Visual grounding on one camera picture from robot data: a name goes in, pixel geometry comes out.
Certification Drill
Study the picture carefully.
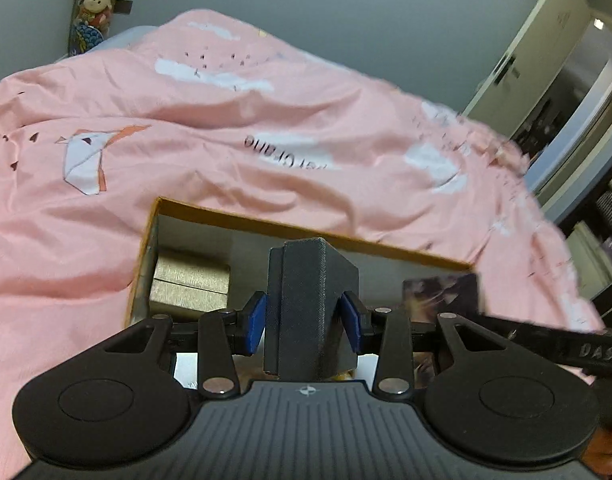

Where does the black hexagonal box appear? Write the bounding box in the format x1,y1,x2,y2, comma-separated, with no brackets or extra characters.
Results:
263,238,359,382

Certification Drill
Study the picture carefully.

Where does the gold hexagonal box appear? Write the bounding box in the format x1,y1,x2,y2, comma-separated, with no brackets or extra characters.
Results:
148,249,231,320

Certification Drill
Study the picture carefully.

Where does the bookshelf with books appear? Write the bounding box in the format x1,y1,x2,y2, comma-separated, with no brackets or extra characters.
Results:
525,74,612,302

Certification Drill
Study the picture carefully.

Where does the dark photo card box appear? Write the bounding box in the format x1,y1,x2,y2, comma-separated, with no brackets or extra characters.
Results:
401,272,483,388

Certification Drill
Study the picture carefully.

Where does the pink bed duvet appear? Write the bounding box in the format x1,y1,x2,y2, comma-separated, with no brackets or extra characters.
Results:
0,10,602,479

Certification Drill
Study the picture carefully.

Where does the orange storage box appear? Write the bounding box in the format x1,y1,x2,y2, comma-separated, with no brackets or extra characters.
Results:
123,196,483,391

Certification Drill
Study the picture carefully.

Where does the person's right hand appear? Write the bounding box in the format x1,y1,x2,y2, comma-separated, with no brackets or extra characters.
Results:
582,427,612,479

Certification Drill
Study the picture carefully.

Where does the hanging plush toy organizer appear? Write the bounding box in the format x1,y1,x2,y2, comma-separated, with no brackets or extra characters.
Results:
68,0,116,56

